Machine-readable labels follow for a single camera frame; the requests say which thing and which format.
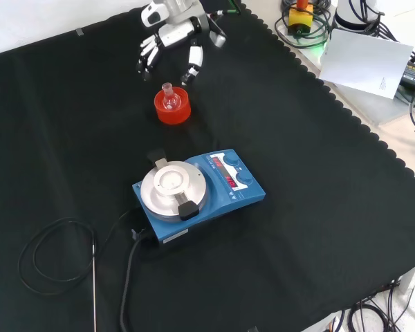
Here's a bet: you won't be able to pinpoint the pale board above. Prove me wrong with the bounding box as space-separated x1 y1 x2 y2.
318 28 414 100

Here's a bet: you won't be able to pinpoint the clear round-bottom flask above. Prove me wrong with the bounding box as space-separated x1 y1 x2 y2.
161 82 180 111

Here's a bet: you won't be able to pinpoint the heater with blue base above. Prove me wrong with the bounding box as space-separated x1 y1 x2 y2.
131 148 266 247

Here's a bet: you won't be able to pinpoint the black and white wrist camera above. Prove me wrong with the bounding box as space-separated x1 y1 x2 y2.
207 16 228 48

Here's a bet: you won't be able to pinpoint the black cables by stop button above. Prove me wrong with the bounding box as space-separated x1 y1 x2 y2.
274 0 333 49

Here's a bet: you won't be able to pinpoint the orange ribbed flask stand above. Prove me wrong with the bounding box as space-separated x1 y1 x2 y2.
154 87 192 125

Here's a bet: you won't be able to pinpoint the steel probe with black cable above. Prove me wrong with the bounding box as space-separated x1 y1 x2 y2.
17 208 136 332

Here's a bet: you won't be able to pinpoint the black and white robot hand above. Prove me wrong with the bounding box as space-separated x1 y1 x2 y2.
136 1 210 86

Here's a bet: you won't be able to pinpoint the grey base plate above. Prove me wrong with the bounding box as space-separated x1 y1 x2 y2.
326 81 415 126

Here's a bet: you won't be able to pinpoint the yellow stop button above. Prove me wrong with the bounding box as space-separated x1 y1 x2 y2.
287 0 314 35

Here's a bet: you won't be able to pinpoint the black floor cables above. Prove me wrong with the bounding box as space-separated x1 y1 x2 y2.
345 276 415 332

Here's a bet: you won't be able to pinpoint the thick black power cable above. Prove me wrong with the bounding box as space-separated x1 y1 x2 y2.
119 230 149 332

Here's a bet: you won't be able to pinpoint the black cloth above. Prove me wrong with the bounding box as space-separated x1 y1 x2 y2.
0 0 415 332

